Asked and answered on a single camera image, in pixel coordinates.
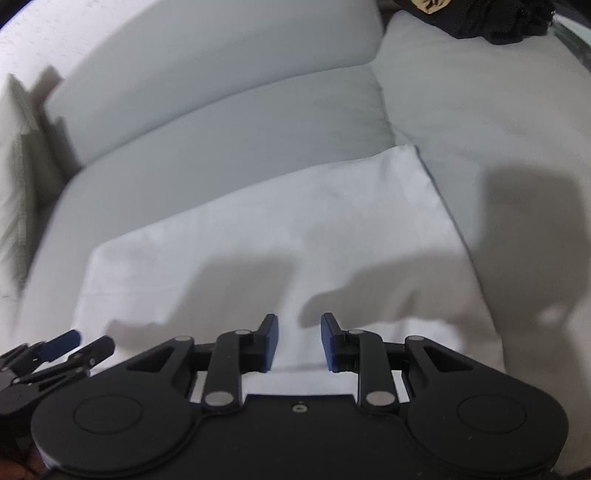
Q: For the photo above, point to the tan folded garment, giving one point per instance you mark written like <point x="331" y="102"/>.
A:
<point x="430" y="7"/>

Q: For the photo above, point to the white t-shirt with script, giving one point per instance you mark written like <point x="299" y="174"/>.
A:
<point x="367" y="240"/>

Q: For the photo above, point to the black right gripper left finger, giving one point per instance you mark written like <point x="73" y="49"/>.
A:
<point x="178" y="362"/>

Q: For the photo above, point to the beige cushion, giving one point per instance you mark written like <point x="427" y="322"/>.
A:
<point x="20" y="121"/>
<point x="18" y="214"/>

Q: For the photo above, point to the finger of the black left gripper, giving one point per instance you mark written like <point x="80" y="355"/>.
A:
<point x="27" y="357"/>
<point x="81" y="361"/>

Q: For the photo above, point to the dark window frame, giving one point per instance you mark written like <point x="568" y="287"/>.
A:
<point x="572" y="28"/>

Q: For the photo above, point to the rear beige cushion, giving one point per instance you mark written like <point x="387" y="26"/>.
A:
<point x="20" y="121"/>

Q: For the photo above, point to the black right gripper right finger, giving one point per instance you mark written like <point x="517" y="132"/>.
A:
<point x="420" y="361"/>

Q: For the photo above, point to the front beige cushion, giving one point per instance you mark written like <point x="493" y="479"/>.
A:
<point x="18" y="214"/>

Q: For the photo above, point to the grey sofa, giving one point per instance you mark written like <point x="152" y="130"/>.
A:
<point x="193" y="100"/>

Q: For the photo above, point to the person's left hand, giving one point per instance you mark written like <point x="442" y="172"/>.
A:
<point x="28" y="468"/>

